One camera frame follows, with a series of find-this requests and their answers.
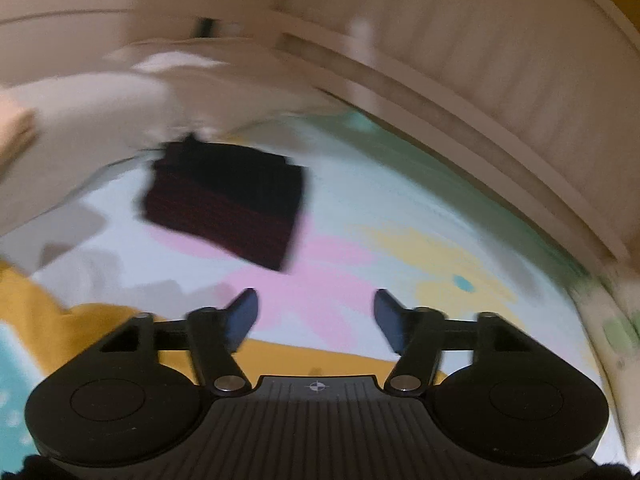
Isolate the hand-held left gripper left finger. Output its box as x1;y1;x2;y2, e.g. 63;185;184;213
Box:
100;288;259;397

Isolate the floral patterned cushion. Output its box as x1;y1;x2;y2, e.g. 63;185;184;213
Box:
570;270;640;456

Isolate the large white pillow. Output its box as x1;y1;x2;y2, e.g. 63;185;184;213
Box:
0;67;226;236

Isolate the small white pillow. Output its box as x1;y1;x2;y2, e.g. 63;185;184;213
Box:
125;52;346;133

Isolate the dark red-striped folded garment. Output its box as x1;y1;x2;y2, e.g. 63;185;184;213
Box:
135;134;309;274

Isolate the yellow knit garment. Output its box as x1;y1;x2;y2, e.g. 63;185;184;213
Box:
0;260;446;386

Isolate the cream folded towel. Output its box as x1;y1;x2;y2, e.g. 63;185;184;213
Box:
0;95;40;173

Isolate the floral printed blanket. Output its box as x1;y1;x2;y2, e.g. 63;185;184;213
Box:
0;110;626;461

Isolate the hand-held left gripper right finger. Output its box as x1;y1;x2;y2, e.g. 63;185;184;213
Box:
374;289;538;397

